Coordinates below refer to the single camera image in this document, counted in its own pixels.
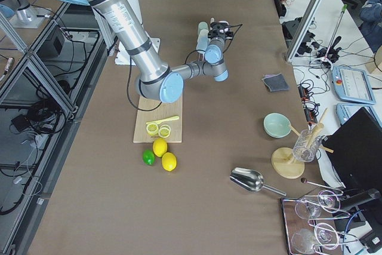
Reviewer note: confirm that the wooden mug tree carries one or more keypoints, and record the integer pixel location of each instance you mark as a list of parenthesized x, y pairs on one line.
[(283, 160)]

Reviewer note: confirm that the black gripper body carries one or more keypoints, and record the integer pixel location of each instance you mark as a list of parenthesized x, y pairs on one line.
[(215, 33)]

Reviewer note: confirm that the wooden cutting board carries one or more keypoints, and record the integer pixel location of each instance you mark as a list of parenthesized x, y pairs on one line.
[(166, 110)]

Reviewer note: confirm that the metal scoop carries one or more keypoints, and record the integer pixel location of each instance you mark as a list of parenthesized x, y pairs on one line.
[(252, 180)]

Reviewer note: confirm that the white cup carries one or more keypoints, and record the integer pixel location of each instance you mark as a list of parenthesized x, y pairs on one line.
[(203, 32)]

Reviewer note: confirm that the lemon slice lower left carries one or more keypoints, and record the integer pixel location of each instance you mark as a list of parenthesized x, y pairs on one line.
[(164, 131)]

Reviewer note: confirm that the grey cloth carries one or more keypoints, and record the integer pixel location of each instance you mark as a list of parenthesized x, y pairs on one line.
[(275, 82)]

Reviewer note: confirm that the blue teach pendant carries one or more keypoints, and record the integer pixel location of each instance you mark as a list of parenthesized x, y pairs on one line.
[(345, 111), (352, 85)]

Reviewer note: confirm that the person in dark clothes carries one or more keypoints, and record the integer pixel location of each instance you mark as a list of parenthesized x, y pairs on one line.
[(370, 14)]

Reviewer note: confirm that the lemon slice top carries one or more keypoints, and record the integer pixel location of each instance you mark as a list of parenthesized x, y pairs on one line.
[(152, 128)]

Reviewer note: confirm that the yellow lemon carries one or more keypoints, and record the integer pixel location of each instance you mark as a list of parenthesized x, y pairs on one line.
[(160, 147), (169, 161)]

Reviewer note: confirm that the black monitor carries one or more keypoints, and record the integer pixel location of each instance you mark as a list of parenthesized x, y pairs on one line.
[(357, 151)]

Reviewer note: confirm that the pink cup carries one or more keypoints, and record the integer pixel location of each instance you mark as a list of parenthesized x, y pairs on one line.
[(221, 25)]

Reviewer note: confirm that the glass mug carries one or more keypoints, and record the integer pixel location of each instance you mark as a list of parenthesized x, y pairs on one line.
[(306, 146)]

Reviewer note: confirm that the lemon slice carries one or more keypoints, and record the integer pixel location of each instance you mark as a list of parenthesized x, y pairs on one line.
[(164, 131), (152, 128)]

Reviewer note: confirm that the white wire cup rack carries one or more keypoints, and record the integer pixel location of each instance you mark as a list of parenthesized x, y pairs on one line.
[(202, 56)]

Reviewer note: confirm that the green lime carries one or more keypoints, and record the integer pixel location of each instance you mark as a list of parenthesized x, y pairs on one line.
[(148, 157)]

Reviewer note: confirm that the yellow plastic knife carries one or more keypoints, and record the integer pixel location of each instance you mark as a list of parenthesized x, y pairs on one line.
[(159, 121)]

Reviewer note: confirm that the light blue cup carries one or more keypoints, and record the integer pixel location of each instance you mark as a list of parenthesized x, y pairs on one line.
[(202, 43)]

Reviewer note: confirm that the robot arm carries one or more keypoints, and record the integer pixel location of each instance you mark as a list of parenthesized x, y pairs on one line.
[(157, 80)]

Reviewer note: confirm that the aluminium frame post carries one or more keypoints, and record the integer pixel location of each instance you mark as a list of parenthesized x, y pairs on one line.
[(302, 29)]

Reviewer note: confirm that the wine glass rack tray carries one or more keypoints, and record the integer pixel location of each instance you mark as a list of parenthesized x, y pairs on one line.
[(317, 223)]

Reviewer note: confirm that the mint green cup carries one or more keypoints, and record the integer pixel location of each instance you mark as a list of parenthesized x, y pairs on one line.
[(202, 26)]

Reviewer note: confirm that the mint green bowl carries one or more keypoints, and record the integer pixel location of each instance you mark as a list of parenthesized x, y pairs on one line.
[(276, 125)]

